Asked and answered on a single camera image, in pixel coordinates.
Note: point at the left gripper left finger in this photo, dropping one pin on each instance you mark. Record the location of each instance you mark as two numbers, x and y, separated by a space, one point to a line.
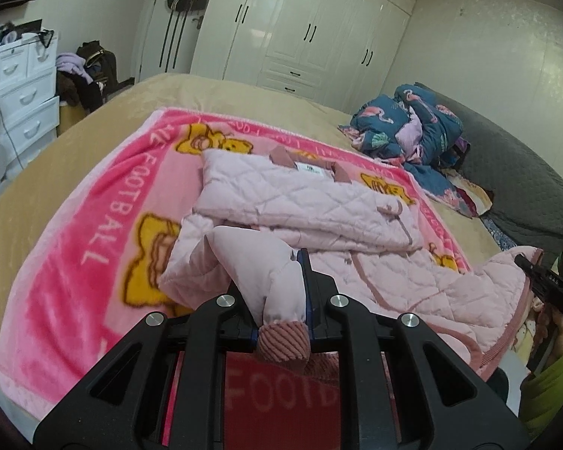
160 387

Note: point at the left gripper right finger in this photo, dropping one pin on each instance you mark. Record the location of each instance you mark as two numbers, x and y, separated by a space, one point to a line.
401 385

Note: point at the pink quilted jacket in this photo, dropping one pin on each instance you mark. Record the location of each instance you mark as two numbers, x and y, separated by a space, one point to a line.
254 215

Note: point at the green sleeve forearm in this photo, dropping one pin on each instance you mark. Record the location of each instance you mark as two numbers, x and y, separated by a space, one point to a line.
541 398

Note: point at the dark clothes pile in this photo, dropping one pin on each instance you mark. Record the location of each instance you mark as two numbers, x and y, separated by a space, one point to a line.
101 65

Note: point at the grey padded headboard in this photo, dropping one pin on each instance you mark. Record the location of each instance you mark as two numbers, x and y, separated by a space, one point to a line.
527 192

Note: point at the orange white folded cloth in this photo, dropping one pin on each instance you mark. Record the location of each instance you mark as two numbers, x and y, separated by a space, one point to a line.
477 200

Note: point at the pink cartoon fleece blanket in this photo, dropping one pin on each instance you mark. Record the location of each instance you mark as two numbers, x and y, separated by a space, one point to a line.
93 272

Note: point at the blue flamingo duvet pile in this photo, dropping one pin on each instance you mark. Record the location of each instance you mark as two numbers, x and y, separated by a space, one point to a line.
412 130

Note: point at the beige bed cover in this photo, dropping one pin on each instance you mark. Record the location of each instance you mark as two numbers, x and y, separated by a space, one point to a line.
33 199

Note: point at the white glossy wardrobe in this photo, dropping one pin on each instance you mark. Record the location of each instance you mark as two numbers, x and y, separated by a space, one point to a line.
333 52

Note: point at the white plastic drawer unit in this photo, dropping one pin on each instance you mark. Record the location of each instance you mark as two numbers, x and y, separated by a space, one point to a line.
29 105

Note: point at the lilac garment on pile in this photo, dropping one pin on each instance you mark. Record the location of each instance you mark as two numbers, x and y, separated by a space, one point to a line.
73 64

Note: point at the white door with stripes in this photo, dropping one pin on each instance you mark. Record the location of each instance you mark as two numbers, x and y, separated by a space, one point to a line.
166 39

